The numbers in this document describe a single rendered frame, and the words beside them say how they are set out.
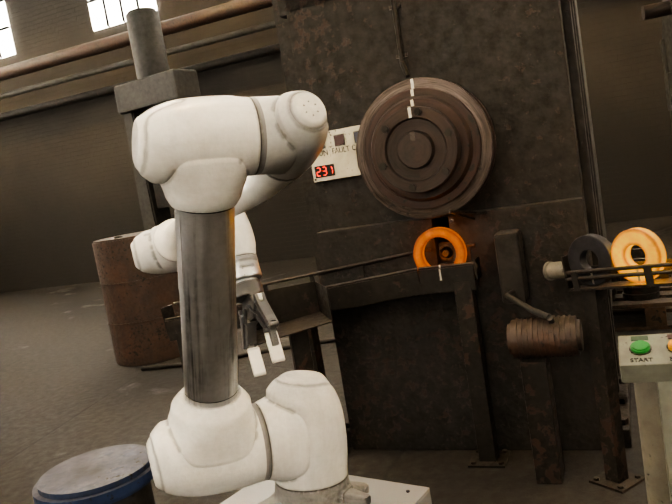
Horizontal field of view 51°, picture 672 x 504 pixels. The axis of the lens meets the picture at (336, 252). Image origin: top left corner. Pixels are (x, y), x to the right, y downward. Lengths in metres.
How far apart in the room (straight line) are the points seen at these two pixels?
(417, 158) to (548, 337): 0.70
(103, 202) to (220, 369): 9.82
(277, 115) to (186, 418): 0.57
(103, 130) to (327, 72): 8.44
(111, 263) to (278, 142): 3.84
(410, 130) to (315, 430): 1.21
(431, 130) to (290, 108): 1.21
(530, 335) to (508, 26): 1.02
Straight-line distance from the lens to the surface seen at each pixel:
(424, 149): 2.30
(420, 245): 2.44
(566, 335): 2.25
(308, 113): 1.15
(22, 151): 12.03
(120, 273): 4.91
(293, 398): 1.40
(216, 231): 1.18
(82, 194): 11.30
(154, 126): 1.13
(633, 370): 1.65
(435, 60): 2.55
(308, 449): 1.42
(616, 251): 2.15
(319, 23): 2.70
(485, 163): 2.35
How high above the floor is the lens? 1.09
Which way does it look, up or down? 7 degrees down
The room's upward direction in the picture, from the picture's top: 9 degrees counter-clockwise
